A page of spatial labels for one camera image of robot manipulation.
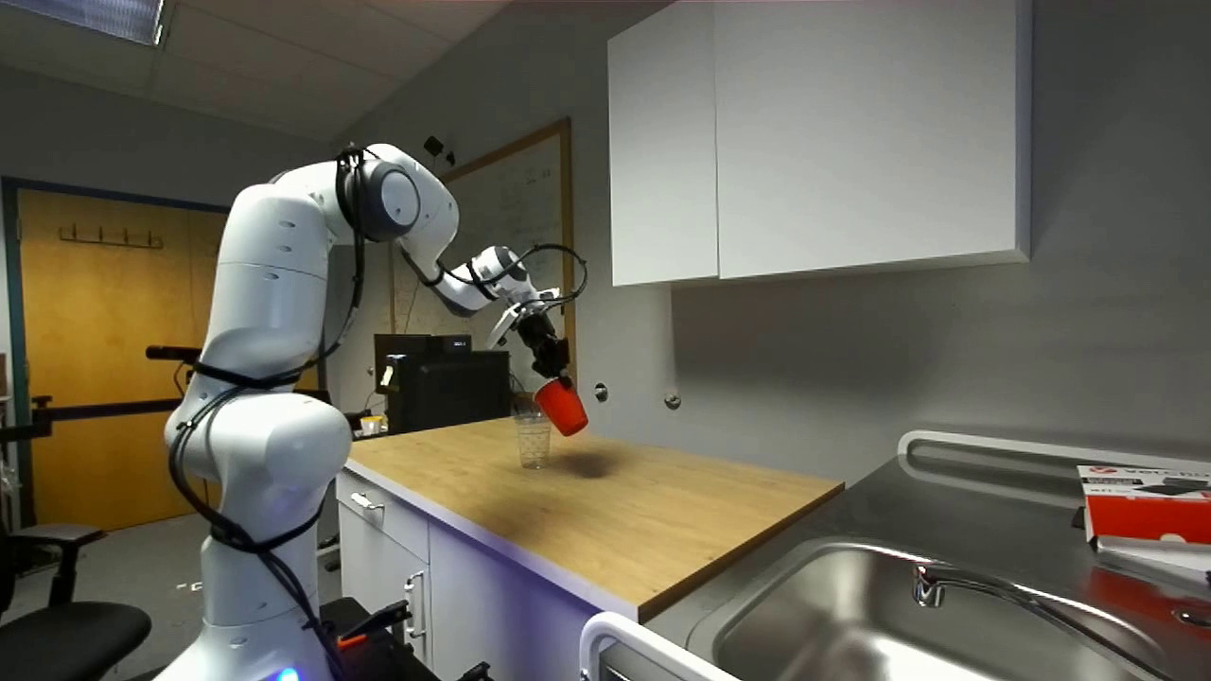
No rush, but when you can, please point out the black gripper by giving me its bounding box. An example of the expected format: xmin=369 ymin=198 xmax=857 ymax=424
xmin=512 ymin=305 xmax=577 ymax=381

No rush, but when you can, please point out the orange plastic cup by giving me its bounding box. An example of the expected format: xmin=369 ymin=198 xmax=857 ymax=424
xmin=532 ymin=373 xmax=595 ymax=439

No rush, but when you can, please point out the transparent plastic cup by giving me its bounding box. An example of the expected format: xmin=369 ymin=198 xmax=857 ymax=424
xmin=512 ymin=402 xmax=555 ymax=474

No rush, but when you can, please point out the black equipment box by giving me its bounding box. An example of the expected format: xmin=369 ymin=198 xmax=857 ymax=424
xmin=369 ymin=328 xmax=515 ymax=439

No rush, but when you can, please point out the grey base cabinet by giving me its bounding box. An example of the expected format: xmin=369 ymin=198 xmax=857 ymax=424
xmin=330 ymin=460 xmax=614 ymax=681

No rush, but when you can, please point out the white curved tube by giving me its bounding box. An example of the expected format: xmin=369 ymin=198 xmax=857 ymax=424
xmin=576 ymin=609 xmax=739 ymax=681

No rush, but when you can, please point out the stainless steel sink unit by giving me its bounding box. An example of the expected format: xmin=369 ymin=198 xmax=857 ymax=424
xmin=647 ymin=449 xmax=1211 ymax=681

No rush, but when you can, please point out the orange wooden door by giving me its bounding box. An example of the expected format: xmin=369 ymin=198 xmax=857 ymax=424
xmin=15 ymin=187 xmax=232 ymax=532

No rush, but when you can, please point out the chrome sink faucet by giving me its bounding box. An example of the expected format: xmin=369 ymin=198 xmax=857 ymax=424
xmin=909 ymin=558 xmax=1164 ymax=664

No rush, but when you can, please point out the black office chair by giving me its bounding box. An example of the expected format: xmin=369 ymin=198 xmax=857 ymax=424
xmin=0 ymin=520 xmax=156 ymax=681

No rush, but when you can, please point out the ceiling light panel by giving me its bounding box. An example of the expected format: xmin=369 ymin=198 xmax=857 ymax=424
xmin=0 ymin=0 xmax=175 ymax=52

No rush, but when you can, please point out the red and white box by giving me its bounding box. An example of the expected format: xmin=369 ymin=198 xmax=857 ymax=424
xmin=1073 ymin=460 xmax=1211 ymax=561

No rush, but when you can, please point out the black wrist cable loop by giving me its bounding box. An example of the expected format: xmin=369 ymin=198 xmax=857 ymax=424
xmin=517 ymin=239 xmax=595 ymax=309

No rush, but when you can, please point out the silver vertical cabinet handle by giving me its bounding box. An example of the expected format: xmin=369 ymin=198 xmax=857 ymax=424
xmin=402 ymin=566 xmax=426 ymax=664

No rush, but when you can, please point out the white wall cabinet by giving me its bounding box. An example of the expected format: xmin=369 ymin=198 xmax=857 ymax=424
xmin=605 ymin=0 xmax=1033 ymax=293

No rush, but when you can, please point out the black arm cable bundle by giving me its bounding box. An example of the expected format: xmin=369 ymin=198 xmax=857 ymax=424
xmin=162 ymin=146 xmax=369 ymax=681

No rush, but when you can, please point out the wall coat hook rail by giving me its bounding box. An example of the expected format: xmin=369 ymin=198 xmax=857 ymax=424
xmin=58 ymin=220 xmax=171 ymax=254

